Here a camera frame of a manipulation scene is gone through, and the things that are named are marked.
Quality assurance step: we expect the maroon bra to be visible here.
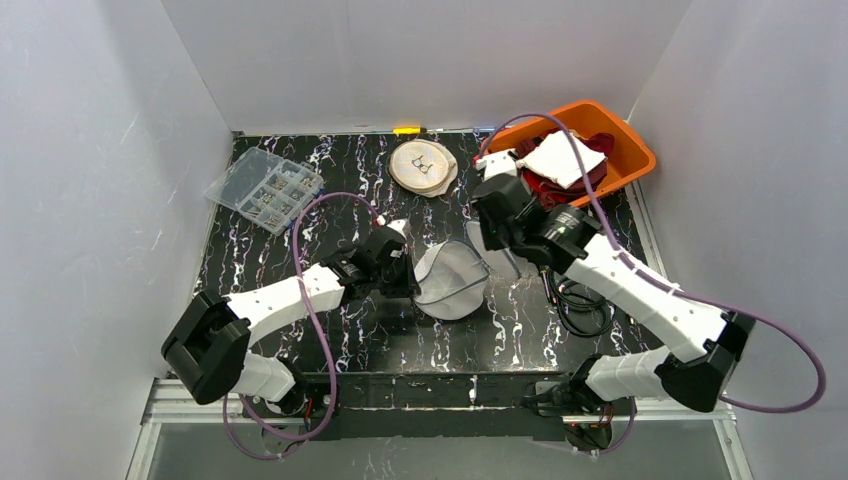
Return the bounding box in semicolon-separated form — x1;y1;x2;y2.
514;130;608;208

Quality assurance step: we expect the clear plastic screw box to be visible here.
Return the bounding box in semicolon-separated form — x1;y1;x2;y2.
205;147;325;235

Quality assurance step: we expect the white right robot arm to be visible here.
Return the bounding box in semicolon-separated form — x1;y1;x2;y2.
470;174;755;413

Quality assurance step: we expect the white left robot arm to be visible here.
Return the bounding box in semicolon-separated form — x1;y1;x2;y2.
161;219;420;405

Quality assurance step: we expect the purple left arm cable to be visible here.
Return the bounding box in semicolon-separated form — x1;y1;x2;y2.
221;192;389;463

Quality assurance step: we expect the white bra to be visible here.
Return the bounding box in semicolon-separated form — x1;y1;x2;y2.
516;131;606;188

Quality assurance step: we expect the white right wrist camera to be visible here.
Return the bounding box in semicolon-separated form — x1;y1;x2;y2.
473;149;519;182

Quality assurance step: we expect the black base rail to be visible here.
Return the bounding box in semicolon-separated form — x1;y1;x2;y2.
241;370;637;443

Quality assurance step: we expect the yellow tape piece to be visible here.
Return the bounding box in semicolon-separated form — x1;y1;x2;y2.
392;126;426;135

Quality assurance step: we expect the black coiled cable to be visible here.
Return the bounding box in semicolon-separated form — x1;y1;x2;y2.
543;268;617;339

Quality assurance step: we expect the orange plastic bin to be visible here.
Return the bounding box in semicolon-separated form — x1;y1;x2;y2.
477;100;656;207

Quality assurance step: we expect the dark red bra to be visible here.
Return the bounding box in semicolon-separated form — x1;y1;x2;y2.
581;132;616;158

